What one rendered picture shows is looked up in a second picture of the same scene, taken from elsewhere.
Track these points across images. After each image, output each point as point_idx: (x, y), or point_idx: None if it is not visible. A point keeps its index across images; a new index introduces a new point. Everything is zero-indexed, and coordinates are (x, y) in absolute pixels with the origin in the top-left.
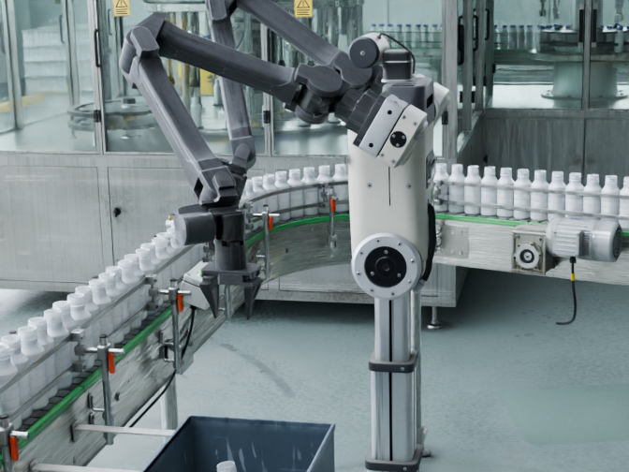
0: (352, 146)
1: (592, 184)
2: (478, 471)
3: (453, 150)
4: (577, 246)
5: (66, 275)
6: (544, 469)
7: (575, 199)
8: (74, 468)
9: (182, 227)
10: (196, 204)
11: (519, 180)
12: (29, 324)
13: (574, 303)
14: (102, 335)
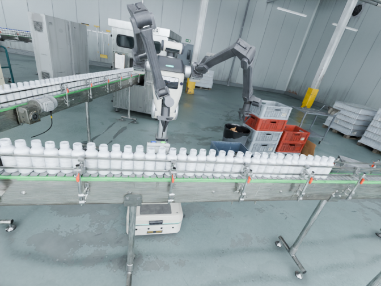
0: (182, 79)
1: (28, 85)
2: (3, 208)
3: None
4: (53, 106)
5: None
6: None
7: (25, 92)
8: None
9: (261, 102)
10: (255, 97)
11: (0, 90)
12: (260, 155)
13: (51, 125)
14: (237, 152)
